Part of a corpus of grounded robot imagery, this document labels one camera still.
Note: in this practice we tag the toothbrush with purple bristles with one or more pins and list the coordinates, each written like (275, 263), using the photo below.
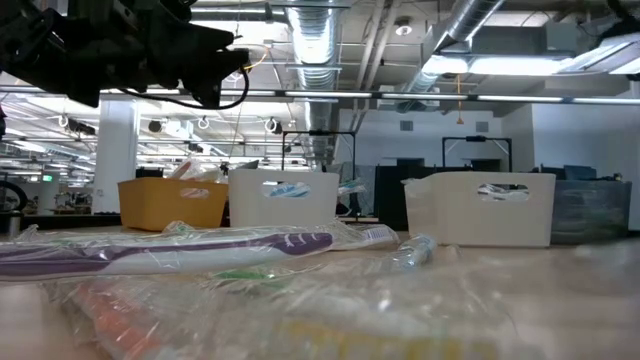
(377, 234)

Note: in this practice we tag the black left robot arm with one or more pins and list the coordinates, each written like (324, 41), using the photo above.
(60, 50)

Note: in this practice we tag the black ceiling speaker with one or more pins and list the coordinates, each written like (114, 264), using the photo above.
(155, 126)

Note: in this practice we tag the black monitor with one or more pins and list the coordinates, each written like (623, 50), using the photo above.
(149, 173)
(580, 172)

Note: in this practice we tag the white pillar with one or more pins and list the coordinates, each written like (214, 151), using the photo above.
(115, 160)

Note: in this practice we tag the long overhead beam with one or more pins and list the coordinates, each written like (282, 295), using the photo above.
(350, 94)

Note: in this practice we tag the yellow plastic bin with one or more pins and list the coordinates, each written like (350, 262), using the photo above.
(160, 205)

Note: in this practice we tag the white plastic bin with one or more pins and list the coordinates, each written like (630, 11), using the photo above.
(440, 220)
(250, 210)

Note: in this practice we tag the green toothbrush in wrapper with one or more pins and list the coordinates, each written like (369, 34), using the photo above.
(245, 274)
(177, 227)

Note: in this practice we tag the green exit sign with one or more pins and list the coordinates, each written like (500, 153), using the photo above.
(47, 177)

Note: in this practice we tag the white smoke detector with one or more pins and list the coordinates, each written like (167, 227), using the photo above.
(403, 30)

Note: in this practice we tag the black round hoop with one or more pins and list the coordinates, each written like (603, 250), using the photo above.
(22, 192)

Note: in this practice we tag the silver metal tumbler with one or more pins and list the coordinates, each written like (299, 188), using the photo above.
(14, 225)

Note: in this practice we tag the rectangular ceiling light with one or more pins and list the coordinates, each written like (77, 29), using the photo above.
(500, 65)

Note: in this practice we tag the yellow toothbrush in wrapper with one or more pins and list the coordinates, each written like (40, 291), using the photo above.
(375, 345)

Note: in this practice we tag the grey translucent plastic bin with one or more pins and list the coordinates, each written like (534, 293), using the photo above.
(590, 210)

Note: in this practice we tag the silver spiral duct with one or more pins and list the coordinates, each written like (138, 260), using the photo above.
(317, 45)
(475, 20)

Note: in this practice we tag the black aluminium table frame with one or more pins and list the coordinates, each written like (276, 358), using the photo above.
(75, 221)

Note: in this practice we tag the grey wall vent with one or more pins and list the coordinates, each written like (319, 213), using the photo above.
(406, 125)
(482, 126)

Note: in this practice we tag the black workstation frame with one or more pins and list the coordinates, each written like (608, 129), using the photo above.
(475, 138)

